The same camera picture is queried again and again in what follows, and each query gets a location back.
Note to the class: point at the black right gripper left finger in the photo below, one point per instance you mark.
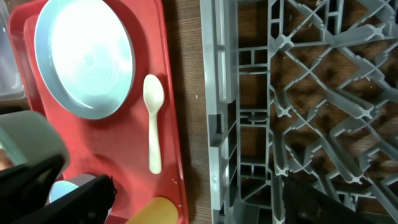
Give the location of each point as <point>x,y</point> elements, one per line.
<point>68,202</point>

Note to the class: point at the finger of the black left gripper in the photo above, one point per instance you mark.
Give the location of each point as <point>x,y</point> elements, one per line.
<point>25,188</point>

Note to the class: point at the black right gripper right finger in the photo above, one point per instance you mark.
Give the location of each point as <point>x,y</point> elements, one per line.
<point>306,205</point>

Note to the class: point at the light blue bowl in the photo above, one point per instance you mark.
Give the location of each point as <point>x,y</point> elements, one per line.
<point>62,189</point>

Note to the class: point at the yellow plastic cup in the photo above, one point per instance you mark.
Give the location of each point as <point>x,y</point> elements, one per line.
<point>159,210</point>

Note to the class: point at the white plastic spoon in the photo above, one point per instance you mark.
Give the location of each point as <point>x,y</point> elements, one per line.
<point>153,95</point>

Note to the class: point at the light blue plate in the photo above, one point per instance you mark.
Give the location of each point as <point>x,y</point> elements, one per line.
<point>85,56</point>

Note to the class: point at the green bowl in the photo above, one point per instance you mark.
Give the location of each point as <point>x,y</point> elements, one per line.
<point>28,138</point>

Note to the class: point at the grey dishwasher rack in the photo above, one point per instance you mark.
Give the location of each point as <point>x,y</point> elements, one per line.
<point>300,89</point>

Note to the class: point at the red serving tray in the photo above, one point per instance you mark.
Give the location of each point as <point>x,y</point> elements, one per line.
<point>118,145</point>

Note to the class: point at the clear plastic bin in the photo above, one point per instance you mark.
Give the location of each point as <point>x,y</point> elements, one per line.
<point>11,83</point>

